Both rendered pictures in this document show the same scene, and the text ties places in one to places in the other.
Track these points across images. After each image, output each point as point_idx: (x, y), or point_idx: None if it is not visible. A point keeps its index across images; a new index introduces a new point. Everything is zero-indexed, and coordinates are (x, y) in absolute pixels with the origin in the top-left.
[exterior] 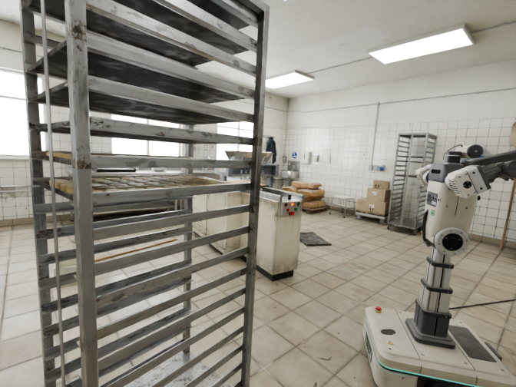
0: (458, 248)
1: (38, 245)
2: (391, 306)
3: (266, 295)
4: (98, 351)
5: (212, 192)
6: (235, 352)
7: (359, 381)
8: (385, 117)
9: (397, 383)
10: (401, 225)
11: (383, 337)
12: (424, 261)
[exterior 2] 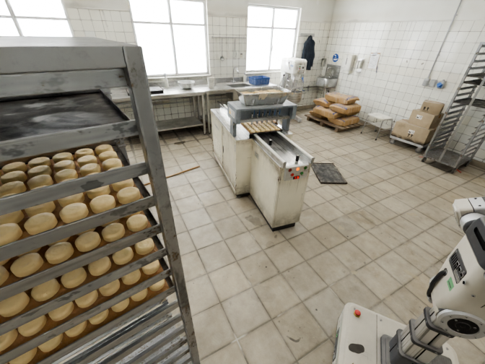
0: (468, 334)
1: None
2: (384, 282)
3: (261, 249)
4: (81, 354)
5: (108, 329)
6: None
7: None
8: (471, 8)
9: None
10: (439, 160)
11: (348, 355)
12: (447, 217)
